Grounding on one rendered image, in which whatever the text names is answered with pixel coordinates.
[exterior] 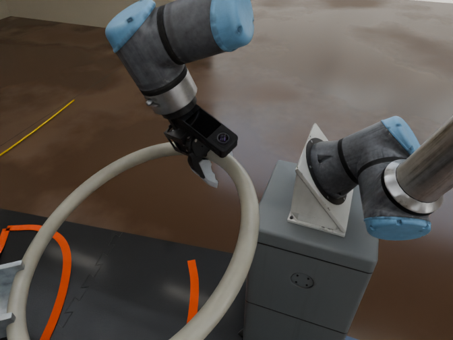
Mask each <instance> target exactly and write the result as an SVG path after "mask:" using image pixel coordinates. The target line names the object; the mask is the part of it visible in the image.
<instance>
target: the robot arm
mask: <svg viewBox="0 0 453 340"><path fill-rule="evenodd" d="M253 21H254V17H253V9H252V5H251V1H250V0H176V1H173V2H170V3H167V4H166V5H161V6H160V7H156V4H155V2H154V1H153V0H140V1H138V2H136V3H134V4H132V5H130V6H129V7H127V8H125V9H124V10H123V11H121V12H120V13H119V14H117V15H116V16H115V17H114V18H113V19H112V20H111V21H110V22H109V24H108V25H107V27H106V30H105V35H106V38H107V39H108V41H109V42H110V44H111V46H112V48H113V52H114V53H116V54H117V56H118V57H119V58H120V60H121V62H122V64H123V65H124V66H125V68H126V70H127V71H128V73H129V75H130V76H131V77H132V79H133V81H134V82H135V83H136V85H137V87H138V88H139V89H140V91H141V93H142V94H143V95H144V98H145V99H146V100H147V101H146V104H147V105H148V106H151V108H152V110H153V111H154V112H155V113H156V114H159V115H162V116H163V117H164V118H165V119H168V121H169V122H170V124H169V128H168V129H167V130H166V131H165V132H164V134H165V136H166V137H167V139H168V141H169V142H170V143H171V145H172V147H173V148H174V149H175V151H177V152H180V153H182V154H184V155H186V156H188V158H187V161H188V163H189V166H190V167H191V170H192V171H193V172H194V173H195V174H197V175H199V176H200V177H201V178H202V179H203V180H204V181H205V182H206V183H207V184H208V185H209V186H212V187H214V188H217V187H218V181H217V180H216V178H215V174H214V173H213V172H212V168H211V167H212V164H211V162H210V160H208V159H205V158H202V157H203V156H205V157H206V156H207V153H208V152H209V151H210V150H211V151H213V152H214V153H215V154H217V155H218V156H219V157H220V158H225V157H226V156H227V155H228V154H230V155H231V156H233V154H232V150H233V149H234V148H235V147H236V146H237V140H238V136H237V135H236V134H235V133H234V132H232V131H231V130H230V129H229V128H227V127H226V126H225V125H223V124H222V123H221V122H219V121H218V120H217V119H215V118H214V117H213V116H211V115H210V114H209V113H208V112H206V111H205V110H203V109H202V108H201V107H200V106H199V105H197V104H196V102H197V98H196V97H195V96H196V93H197V89H198V88H197V86H196V85H195V82H194V81H193V78H192V77H191V75H190V73H189V71H188V69H187V67H186V65H185V64H186V63H190V62H192V61H197V60H200V59H204V58H207V57H211V56H213V55H217V54H220V53H224V52H232V51H235V50H236V49H238V48H239V47H243V46H245V45H247V44H248V43H249V42H250V41H251V40H252V38H253V33H254V25H253ZM171 128H172V129H171ZM170 139H171V140H173V142H174V143H175V145H176V147H175V146H174V144H173V143H172V142H171V140H170ZM311 165H312V167H313V172H314V173H315V176H316V178H317V180H318V182H319V184H320V185H321V187H322V188H323V190H324V191H325V192H326V193H327V194H328V195H329V196H331V197H332V198H335V199H338V198H342V197H343V196H346V195H347V194H348V193H349V192H350V191H351V190H352V189H353V188H355V187H356V186H357V185H359V190H360V195H361V203H362V208H363V216H364V222H365V225H366V228H367V232H368V233H369V234H370V235H371V236H373V237H376V238H378V239H385V240H395V241H396V240H408V239H416V238H419V237H422V236H425V235H427V234H428V233H429V232H430V231H431V223H430V221H429V215H430V214H431V213H433V212H434V211H436V210H437V209H438V208H439V207H440V206H441V205H442V202H443V199H444V194H445V193H446V192H448V191H449V190H451V189H452V188H453V116H451V118H449V120H447V122H445V124H444V125H443V126H441V127H440V128H439V129H438V130H437V131H436V132H435V133H434V134H433V135H432V136H431V137H429V138H428V139H427V140H426V141H425V142H424V143H423V144H422V145H421V146H420V144H419V142H418V140H417V138H416V136H415V135H414V133H413V131H412V130H411V128H410V127H409V126H408V124H407V123H406V122H405V121H404V120H403V119H402V118H401V117H399V116H393V117H390V118H387V119H385V120H381V121H379V122H377V123H375V124H373V125H371V126H369V127H366V128H364V129H362V130H360V131H358V132H355V133H354V134H351V135H349V136H347V137H344V138H342V139H340V140H333V141H322V142H318V143H316V144H314V145H313V146H312V147H311Z"/></svg>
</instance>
